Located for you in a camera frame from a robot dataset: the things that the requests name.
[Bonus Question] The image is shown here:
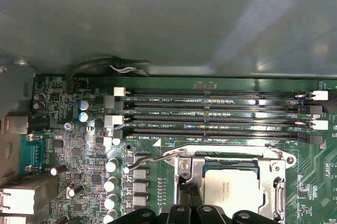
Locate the RAM slot with black clips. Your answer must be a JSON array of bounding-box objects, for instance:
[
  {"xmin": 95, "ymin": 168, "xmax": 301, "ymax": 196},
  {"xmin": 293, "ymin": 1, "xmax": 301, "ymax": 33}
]
[
  {"xmin": 112, "ymin": 128, "xmax": 324, "ymax": 146},
  {"xmin": 104, "ymin": 95, "xmax": 324, "ymax": 119}
]

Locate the CPU with silver top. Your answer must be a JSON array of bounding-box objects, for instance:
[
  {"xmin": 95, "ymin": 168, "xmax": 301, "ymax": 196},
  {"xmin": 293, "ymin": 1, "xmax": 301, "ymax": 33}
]
[{"xmin": 204, "ymin": 160, "xmax": 261, "ymax": 221}]

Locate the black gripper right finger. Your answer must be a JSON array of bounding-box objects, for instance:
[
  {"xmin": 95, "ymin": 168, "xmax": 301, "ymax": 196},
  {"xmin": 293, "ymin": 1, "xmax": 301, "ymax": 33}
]
[{"xmin": 191, "ymin": 184, "xmax": 273, "ymax": 224}]

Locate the teal serial port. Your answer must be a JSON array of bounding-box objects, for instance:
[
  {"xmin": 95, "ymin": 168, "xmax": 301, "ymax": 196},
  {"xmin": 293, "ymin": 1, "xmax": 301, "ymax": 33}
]
[{"xmin": 18, "ymin": 133, "xmax": 46, "ymax": 175}]

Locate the thick black wire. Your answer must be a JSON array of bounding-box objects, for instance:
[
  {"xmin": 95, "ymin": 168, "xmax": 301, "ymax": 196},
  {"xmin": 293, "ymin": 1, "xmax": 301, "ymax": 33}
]
[{"xmin": 65, "ymin": 55, "xmax": 152, "ymax": 95}]

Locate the dark grey PC case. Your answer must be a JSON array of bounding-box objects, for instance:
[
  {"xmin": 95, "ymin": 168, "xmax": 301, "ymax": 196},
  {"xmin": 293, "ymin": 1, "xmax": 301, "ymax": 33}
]
[{"xmin": 0, "ymin": 0, "xmax": 337, "ymax": 182}]

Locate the green motherboard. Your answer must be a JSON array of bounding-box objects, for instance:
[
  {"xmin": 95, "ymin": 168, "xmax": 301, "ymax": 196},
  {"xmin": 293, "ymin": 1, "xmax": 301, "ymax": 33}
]
[{"xmin": 31, "ymin": 73, "xmax": 337, "ymax": 224}]

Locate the thin white wire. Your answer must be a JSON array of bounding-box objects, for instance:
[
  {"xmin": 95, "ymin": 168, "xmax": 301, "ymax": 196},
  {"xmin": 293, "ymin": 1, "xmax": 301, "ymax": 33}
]
[{"xmin": 110, "ymin": 64, "xmax": 137, "ymax": 74}]

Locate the small silver port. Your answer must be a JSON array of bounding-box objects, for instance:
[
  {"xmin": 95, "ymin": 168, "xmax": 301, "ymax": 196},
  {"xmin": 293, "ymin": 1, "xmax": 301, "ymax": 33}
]
[{"xmin": 0, "ymin": 115, "xmax": 29, "ymax": 135}]

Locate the metal wire locking lever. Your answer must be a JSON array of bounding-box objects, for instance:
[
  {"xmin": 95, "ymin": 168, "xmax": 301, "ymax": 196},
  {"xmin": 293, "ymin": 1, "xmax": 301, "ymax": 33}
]
[{"xmin": 123, "ymin": 151, "xmax": 185, "ymax": 174}]

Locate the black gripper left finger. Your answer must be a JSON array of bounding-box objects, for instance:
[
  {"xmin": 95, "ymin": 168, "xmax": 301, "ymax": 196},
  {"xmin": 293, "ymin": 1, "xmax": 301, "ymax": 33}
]
[{"xmin": 125, "ymin": 181, "xmax": 192, "ymax": 224}]

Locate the CPU socket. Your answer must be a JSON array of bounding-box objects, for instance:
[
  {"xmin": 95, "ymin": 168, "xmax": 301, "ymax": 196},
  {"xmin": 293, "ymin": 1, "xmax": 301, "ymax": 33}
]
[{"xmin": 162, "ymin": 144, "xmax": 297, "ymax": 224}]

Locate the RAM slot with white clips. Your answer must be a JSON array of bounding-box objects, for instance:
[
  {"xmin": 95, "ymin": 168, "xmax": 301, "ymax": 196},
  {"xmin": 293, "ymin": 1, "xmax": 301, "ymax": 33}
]
[
  {"xmin": 114, "ymin": 86, "xmax": 329, "ymax": 101},
  {"xmin": 104, "ymin": 114, "xmax": 329, "ymax": 132}
]

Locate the silver network port block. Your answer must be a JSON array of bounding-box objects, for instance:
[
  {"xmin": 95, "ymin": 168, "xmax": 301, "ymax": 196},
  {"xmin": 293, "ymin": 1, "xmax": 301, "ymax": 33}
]
[{"xmin": 0, "ymin": 176, "xmax": 59, "ymax": 217}]

